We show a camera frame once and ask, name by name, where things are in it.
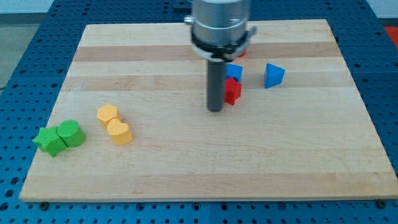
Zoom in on red star block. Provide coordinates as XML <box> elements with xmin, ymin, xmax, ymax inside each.
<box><xmin>224</xmin><ymin>77</ymin><xmax>242</xmax><ymax>105</ymax></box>

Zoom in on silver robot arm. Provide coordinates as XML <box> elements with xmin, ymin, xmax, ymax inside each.
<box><xmin>184</xmin><ymin>0</ymin><xmax>257</xmax><ymax>63</ymax></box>

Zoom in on green star block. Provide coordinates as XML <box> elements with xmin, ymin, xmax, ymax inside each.
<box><xmin>32</xmin><ymin>126</ymin><xmax>68</xmax><ymax>157</ymax></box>

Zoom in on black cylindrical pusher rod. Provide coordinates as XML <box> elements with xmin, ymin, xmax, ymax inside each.
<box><xmin>207</xmin><ymin>60</ymin><xmax>227</xmax><ymax>112</ymax></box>

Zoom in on blue cube block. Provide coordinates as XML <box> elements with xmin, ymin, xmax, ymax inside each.
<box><xmin>226</xmin><ymin>63</ymin><xmax>243</xmax><ymax>83</ymax></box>

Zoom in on wooden board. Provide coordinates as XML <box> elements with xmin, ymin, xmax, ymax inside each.
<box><xmin>20</xmin><ymin>19</ymin><xmax>397</xmax><ymax>202</ymax></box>

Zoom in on yellow heart block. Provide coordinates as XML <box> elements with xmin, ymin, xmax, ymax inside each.
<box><xmin>107</xmin><ymin>119</ymin><xmax>133</xmax><ymax>146</ymax></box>

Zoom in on blue triangle block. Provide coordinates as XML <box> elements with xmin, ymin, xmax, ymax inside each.
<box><xmin>264</xmin><ymin>63</ymin><xmax>285</xmax><ymax>88</ymax></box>

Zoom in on yellow hexagon block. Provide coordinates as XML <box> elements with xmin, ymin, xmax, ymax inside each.
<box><xmin>96</xmin><ymin>104</ymin><xmax>122</xmax><ymax>129</ymax></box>

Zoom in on green cylinder block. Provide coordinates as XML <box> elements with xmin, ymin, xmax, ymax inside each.
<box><xmin>57</xmin><ymin>119</ymin><xmax>86</xmax><ymax>147</ymax></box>

